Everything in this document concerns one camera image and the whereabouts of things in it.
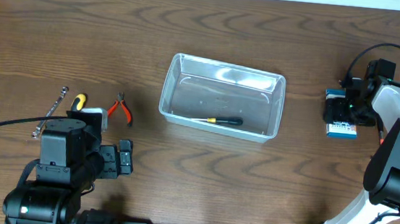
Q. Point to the blue white screw box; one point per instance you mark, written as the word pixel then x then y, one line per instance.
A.
pixel 339 130

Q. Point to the clear plastic container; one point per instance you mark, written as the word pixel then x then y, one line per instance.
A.
pixel 197 87

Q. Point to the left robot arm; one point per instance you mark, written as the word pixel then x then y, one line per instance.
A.
pixel 72 158

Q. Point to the stubby yellow black screwdriver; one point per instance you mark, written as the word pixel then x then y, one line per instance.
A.
pixel 79 102

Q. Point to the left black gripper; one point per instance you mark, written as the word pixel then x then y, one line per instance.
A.
pixel 111 168

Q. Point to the silver ratchet wrench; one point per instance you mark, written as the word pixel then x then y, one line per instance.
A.
pixel 37 132

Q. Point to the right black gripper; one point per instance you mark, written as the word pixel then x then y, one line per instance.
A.
pixel 333 111

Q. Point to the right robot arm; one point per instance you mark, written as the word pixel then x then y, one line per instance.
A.
pixel 373 100

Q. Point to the red handled pliers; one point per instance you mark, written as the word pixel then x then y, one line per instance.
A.
pixel 120 103

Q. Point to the small black yellow screwdriver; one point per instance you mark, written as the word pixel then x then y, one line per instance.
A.
pixel 234 121

